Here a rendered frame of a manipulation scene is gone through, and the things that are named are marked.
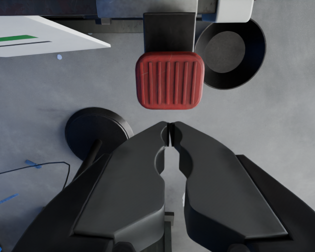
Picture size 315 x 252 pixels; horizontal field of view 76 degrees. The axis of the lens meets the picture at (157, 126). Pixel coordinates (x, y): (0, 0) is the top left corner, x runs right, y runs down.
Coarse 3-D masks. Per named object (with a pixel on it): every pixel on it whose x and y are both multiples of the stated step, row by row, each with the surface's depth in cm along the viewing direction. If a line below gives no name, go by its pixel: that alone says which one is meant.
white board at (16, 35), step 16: (0, 16) 35; (16, 16) 36; (32, 16) 38; (0, 32) 46; (16, 32) 48; (32, 32) 49; (48, 32) 51; (64, 32) 52; (80, 32) 60; (0, 48) 69; (16, 48) 72; (32, 48) 75; (48, 48) 79; (64, 48) 83; (80, 48) 87
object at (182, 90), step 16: (144, 64) 20; (160, 64) 20; (176, 64) 20; (192, 64) 20; (144, 80) 21; (160, 80) 20; (176, 80) 20; (192, 80) 20; (144, 96) 21; (160, 96) 21; (176, 96) 21; (192, 96) 21
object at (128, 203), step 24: (144, 144) 10; (168, 144) 12; (120, 168) 8; (144, 168) 8; (96, 192) 7; (120, 192) 7; (144, 192) 7; (96, 216) 6; (120, 216) 6; (144, 216) 6; (120, 240) 6; (144, 240) 7
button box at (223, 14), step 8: (224, 0) 28; (232, 0) 28; (240, 0) 28; (248, 0) 28; (216, 8) 29; (224, 8) 29; (232, 8) 29; (240, 8) 29; (248, 8) 29; (208, 16) 34; (216, 16) 29; (224, 16) 29; (232, 16) 29; (240, 16) 29; (248, 16) 29
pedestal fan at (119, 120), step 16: (80, 112) 105; (96, 112) 103; (112, 112) 105; (80, 128) 107; (96, 128) 107; (112, 128) 107; (128, 128) 109; (80, 144) 112; (96, 144) 106; (112, 144) 112
